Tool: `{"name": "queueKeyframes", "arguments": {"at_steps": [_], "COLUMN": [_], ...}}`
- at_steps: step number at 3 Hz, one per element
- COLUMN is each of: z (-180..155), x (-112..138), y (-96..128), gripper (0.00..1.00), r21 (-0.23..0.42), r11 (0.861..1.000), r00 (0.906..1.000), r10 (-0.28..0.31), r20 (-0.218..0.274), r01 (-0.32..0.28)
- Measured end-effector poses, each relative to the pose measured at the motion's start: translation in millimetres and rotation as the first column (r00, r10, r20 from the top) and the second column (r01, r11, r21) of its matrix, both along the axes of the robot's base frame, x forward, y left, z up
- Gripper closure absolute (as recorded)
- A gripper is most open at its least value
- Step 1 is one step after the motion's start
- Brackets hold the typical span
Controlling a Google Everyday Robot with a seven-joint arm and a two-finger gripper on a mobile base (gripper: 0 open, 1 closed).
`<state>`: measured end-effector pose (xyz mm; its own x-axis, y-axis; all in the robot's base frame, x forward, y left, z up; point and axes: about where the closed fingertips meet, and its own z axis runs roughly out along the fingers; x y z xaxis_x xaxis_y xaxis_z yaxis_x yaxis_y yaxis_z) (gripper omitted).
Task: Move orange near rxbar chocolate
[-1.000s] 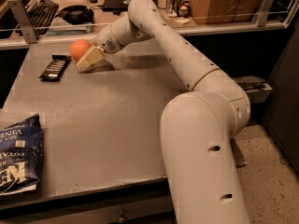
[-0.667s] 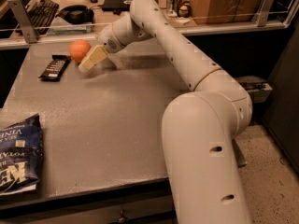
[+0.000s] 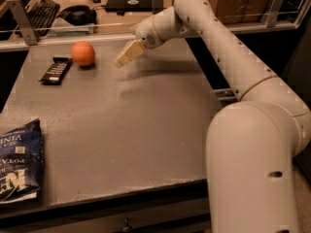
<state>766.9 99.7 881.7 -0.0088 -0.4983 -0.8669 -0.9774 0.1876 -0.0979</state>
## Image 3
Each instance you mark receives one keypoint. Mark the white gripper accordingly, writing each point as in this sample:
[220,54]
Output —
[143,31]

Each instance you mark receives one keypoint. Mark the orange fruit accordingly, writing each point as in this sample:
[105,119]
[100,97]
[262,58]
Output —
[83,53]

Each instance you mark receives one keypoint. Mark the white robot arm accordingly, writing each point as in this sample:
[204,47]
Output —
[250,143]

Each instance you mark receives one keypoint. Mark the black rxbar chocolate bar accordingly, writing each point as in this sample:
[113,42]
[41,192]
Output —
[57,71]

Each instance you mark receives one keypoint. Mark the black laptop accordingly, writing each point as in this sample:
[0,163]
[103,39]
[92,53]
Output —
[129,5]

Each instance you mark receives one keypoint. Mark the black headphones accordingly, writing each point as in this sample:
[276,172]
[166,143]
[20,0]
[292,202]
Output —
[78,15]

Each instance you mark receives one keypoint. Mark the black keyboard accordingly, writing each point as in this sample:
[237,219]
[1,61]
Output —
[42,16]

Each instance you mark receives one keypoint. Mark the cardboard box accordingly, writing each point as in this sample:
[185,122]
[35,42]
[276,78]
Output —
[239,11]

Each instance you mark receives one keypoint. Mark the blue chip bag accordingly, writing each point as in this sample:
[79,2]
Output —
[21,163]

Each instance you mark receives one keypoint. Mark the middle metal bracket post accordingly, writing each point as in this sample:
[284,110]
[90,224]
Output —
[157,6]

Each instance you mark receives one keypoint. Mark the metal bracket post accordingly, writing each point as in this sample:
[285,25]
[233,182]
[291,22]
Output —
[28,34]
[270,17]
[157,6]

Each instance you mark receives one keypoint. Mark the metal rail shelf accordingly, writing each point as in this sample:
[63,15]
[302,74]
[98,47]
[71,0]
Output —
[225,94]

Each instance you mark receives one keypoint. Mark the left metal bracket post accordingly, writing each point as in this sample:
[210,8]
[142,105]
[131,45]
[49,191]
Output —
[28,34]

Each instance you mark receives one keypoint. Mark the right metal bracket post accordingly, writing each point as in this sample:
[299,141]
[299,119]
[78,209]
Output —
[270,17]

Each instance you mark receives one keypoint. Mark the grey drawer with handle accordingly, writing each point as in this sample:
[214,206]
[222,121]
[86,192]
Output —
[154,216]

